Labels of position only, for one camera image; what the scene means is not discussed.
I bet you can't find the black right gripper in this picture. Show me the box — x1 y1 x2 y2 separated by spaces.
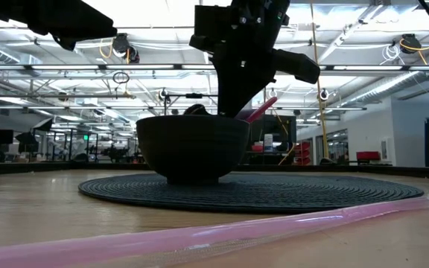
183 0 292 118

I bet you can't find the red plastic spoon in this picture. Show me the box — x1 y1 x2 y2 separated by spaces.
244 96 279 124

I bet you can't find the black bowl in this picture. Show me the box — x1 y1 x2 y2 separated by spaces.
135 114 252 185

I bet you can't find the round dark woven placemat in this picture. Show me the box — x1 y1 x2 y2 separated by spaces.
77 173 425 215

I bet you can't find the long pink straw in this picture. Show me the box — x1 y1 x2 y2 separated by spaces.
0 196 429 268

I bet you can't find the large black monitor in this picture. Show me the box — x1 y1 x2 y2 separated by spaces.
250 113 297 153

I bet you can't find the red storage bin rack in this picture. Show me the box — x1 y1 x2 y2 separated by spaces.
293 140 312 166

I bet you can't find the black lamp shade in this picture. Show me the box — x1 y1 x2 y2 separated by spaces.
34 118 54 132

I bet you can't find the red box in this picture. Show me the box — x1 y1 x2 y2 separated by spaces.
356 150 381 162

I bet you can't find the black metal gantry frame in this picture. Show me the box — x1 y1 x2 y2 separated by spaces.
164 92 219 116

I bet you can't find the black ceiling cable reel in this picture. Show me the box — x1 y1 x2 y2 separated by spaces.
400 33 422 55
112 32 141 64

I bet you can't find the black looped hanging cable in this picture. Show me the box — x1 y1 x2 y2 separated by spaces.
112 71 130 85

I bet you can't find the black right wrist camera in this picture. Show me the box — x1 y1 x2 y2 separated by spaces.
273 48 322 85

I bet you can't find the black table edge rail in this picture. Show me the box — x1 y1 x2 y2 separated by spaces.
0 162 429 180

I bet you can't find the white coiled cable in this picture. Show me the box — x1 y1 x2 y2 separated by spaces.
381 43 401 65

